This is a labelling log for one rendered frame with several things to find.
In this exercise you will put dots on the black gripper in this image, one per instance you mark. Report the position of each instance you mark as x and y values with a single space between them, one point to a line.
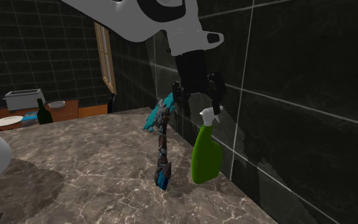
192 73

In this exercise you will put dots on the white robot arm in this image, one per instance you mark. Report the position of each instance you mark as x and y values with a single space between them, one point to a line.
141 21

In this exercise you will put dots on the blue and brown toy axe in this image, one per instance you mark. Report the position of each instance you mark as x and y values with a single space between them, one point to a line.
163 142

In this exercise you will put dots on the green spray bottle white nozzle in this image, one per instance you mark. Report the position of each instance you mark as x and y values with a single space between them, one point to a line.
206 155

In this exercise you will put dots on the dark chair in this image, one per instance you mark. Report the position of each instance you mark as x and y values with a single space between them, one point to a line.
112 104

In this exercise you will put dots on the orange wooden cabinet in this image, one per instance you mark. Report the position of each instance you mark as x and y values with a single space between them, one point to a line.
93 110

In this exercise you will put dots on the brown wooden table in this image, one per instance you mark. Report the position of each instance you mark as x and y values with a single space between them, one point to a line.
68 111

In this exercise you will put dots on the wooden frame window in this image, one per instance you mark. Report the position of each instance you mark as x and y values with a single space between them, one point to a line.
106 59

